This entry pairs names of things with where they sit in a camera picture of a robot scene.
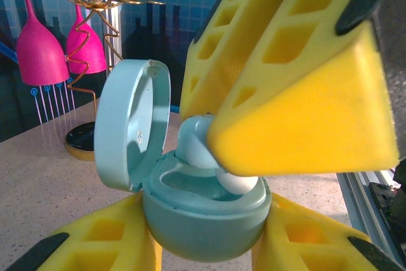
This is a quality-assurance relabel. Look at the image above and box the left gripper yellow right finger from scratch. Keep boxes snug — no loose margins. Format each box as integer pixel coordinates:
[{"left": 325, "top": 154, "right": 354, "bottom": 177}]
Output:
[{"left": 252, "top": 192, "right": 405, "bottom": 271}]

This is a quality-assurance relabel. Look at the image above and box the mint green earbud charging case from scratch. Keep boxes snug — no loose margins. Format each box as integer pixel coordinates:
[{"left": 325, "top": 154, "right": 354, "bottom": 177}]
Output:
[{"left": 93, "top": 58, "right": 272, "bottom": 264}]

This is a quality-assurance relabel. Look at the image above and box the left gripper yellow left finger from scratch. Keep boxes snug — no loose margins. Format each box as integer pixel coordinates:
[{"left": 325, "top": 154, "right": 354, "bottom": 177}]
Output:
[{"left": 6, "top": 193, "right": 163, "bottom": 271}]

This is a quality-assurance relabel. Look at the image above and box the aluminium base frame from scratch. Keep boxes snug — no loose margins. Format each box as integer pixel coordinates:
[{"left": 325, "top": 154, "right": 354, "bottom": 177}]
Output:
[{"left": 336, "top": 169, "right": 406, "bottom": 267}]

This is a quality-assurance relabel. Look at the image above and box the pink wine glass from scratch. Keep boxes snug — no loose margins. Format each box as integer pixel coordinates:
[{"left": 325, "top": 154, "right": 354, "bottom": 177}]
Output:
[
  {"left": 0, "top": 0, "right": 70, "bottom": 87},
  {"left": 58, "top": 0, "right": 108, "bottom": 75}
]

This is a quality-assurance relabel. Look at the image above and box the light blue wireless earbud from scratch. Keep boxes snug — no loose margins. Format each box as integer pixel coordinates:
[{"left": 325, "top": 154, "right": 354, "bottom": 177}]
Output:
[{"left": 176, "top": 114, "right": 258, "bottom": 195}]

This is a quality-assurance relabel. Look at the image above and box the aluminium corner post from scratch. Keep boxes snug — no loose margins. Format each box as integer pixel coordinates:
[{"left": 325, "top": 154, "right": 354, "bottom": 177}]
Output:
[{"left": 100, "top": 0, "right": 124, "bottom": 72}]

